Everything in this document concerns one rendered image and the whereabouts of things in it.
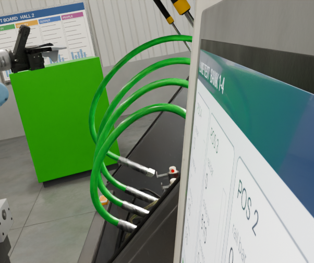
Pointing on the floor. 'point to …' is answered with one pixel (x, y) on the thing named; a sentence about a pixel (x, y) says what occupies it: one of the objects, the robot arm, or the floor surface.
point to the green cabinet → (62, 118)
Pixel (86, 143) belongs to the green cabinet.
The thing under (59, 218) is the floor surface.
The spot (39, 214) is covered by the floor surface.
